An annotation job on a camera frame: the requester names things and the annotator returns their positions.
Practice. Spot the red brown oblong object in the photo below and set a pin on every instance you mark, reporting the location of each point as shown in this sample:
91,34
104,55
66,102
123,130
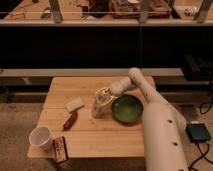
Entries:
71,120

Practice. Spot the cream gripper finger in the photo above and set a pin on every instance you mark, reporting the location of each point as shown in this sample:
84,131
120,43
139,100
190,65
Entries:
103,92
105,100

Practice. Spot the wooden folding table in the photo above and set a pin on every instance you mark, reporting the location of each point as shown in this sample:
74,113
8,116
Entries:
88,137

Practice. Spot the dark patterned box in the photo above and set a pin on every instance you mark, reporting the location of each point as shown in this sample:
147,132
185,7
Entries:
60,149

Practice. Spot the cream plastic bottle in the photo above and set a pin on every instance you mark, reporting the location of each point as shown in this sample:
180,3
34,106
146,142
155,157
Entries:
97,109

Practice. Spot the long workbench shelf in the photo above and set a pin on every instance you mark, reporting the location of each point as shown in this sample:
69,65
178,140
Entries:
106,12

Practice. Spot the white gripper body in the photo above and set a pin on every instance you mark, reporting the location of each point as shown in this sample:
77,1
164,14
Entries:
119,87

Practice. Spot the green bowl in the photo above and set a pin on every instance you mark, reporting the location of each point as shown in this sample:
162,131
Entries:
127,108

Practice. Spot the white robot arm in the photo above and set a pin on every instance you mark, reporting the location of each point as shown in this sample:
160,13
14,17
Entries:
162,122

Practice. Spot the black foot pedal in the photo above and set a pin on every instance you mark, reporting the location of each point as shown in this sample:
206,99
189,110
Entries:
197,133

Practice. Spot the white sponge block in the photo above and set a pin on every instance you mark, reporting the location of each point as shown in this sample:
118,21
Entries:
74,104

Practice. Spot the white paper cup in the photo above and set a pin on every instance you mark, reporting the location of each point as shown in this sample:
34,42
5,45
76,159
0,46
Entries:
41,137

